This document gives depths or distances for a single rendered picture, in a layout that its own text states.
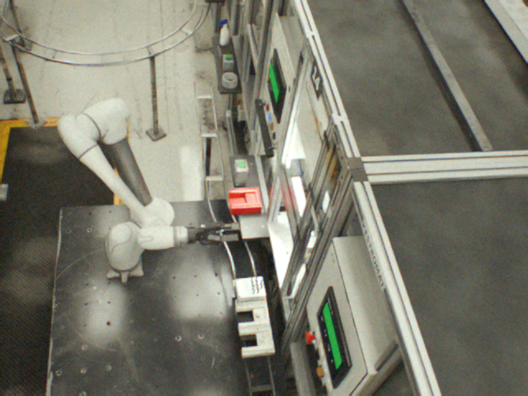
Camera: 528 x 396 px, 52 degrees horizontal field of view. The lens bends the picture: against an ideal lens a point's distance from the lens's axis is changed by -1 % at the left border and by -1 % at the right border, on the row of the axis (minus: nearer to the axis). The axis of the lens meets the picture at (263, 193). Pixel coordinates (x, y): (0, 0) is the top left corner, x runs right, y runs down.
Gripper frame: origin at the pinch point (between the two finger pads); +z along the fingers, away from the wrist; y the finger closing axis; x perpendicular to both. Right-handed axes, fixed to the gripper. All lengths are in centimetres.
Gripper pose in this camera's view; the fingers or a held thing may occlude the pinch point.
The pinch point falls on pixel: (233, 232)
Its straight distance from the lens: 241.8
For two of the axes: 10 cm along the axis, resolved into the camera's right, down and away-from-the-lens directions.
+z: 9.8, -0.5, 1.8
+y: 1.1, -6.1, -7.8
